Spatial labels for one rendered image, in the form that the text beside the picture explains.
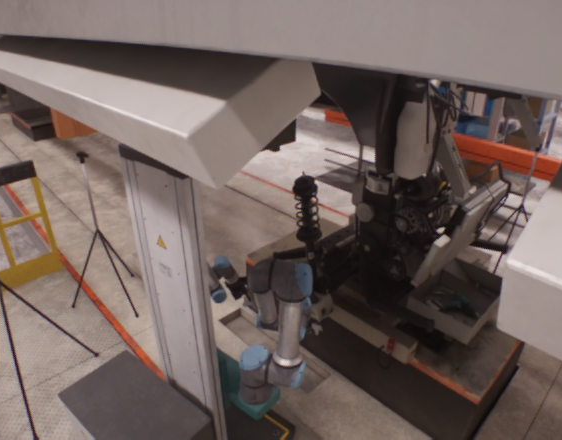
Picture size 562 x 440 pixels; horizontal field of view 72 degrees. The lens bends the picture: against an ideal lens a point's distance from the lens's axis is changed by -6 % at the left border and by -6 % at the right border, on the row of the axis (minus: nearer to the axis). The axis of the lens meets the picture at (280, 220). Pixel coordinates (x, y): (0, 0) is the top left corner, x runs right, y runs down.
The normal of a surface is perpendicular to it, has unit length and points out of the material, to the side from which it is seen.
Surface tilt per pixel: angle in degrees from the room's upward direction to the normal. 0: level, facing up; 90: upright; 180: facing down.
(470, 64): 90
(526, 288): 117
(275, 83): 90
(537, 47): 90
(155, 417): 0
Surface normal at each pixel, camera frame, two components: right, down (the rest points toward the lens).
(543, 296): -0.65, 0.69
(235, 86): -0.32, -0.64
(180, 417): 0.00, -0.88
